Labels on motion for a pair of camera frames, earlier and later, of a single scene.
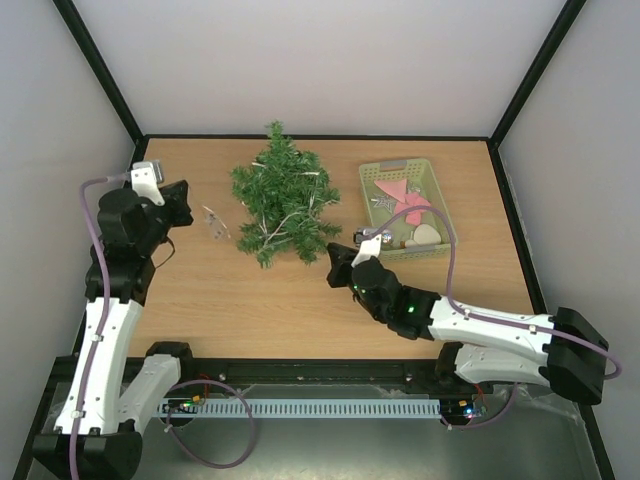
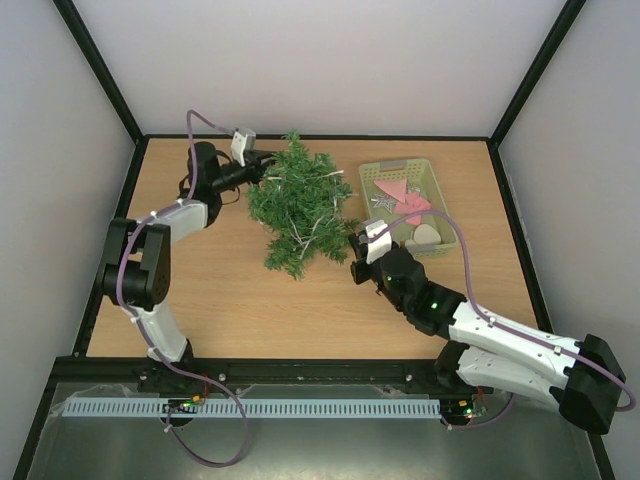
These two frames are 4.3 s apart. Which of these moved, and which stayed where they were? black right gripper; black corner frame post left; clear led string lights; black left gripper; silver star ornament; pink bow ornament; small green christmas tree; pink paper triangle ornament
Moved: clear led string lights; black right gripper; small green christmas tree; black left gripper
Stayed: pink bow ornament; pink paper triangle ornament; silver star ornament; black corner frame post left
